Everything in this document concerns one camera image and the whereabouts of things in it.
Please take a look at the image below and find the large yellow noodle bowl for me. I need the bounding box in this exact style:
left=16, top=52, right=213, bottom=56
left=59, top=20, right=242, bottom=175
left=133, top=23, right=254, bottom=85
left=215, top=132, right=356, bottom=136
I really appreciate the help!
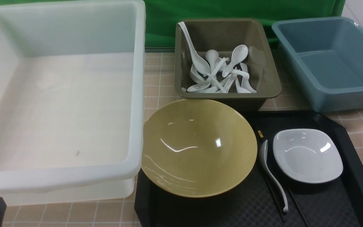
left=141, top=99, right=258, bottom=198

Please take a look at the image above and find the black chopstick gold tip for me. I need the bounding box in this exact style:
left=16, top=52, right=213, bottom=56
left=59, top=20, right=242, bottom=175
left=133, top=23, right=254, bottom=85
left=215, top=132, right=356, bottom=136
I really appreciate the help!
left=256, top=129, right=285, bottom=223
left=287, top=187, right=309, bottom=227

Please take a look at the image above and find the white ceramic soup spoon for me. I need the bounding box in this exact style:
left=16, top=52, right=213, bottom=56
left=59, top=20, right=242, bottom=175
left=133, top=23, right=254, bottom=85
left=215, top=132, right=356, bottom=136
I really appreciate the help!
left=258, top=139, right=288, bottom=213

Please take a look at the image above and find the small white square bowl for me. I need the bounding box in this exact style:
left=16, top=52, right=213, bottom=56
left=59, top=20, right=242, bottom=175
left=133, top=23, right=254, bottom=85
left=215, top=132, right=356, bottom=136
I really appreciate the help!
left=272, top=128, right=344, bottom=184

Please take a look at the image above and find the white spoon upright bowl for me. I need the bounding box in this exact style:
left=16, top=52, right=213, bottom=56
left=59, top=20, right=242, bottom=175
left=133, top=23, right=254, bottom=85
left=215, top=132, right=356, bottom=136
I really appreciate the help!
left=222, top=44, right=248, bottom=78

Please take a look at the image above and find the white spoon front left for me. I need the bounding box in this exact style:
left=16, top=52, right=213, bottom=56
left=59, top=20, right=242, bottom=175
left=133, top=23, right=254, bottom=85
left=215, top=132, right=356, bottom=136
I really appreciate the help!
left=186, top=80, right=211, bottom=92

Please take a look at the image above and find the long white spoon leaning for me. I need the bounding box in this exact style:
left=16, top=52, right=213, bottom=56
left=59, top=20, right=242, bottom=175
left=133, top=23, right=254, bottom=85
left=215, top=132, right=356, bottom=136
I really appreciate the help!
left=178, top=21, right=210, bottom=74

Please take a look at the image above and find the white spoon centre pile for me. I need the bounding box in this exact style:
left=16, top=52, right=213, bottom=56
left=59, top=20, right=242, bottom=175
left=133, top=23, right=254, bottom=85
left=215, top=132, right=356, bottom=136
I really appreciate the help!
left=205, top=50, right=219, bottom=73

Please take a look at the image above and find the white spoon front right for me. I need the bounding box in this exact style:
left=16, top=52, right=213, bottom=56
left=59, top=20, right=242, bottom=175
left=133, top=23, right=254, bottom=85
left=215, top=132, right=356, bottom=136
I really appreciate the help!
left=235, top=63, right=257, bottom=93

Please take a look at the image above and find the olive plastic bin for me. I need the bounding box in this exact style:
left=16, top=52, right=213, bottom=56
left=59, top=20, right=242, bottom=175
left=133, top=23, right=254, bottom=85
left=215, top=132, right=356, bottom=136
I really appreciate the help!
left=174, top=18, right=281, bottom=112

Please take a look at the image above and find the large white plastic tub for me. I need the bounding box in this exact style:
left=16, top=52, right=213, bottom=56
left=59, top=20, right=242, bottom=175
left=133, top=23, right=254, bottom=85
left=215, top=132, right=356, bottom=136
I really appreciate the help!
left=0, top=0, right=146, bottom=206

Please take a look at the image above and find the blue plastic bin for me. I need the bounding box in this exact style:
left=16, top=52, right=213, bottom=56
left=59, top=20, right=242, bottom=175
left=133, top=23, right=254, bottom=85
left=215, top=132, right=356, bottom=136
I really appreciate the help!
left=271, top=17, right=363, bottom=112

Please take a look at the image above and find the black serving tray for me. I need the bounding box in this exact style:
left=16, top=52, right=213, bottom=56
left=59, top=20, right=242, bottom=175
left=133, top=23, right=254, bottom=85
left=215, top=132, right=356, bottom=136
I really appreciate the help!
left=134, top=110, right=363, bottom=227

